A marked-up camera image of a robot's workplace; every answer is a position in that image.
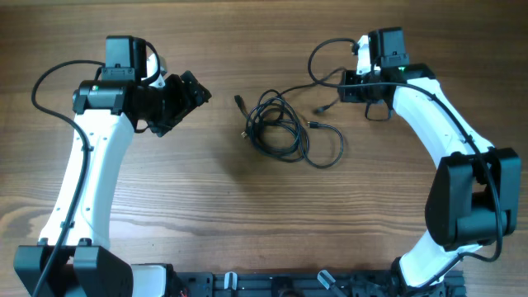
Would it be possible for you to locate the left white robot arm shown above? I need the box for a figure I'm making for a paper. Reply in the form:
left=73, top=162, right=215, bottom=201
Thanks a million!
left=13, top=35, right=210, bottom=296

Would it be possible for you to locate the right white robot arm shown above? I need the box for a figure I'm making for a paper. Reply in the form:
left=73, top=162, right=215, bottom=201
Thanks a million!
left=338, top=27, right=521, bottom=293

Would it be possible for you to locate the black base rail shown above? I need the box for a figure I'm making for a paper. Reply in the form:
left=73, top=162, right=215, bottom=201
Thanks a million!
left=177, top=270, right=467, bottom=297

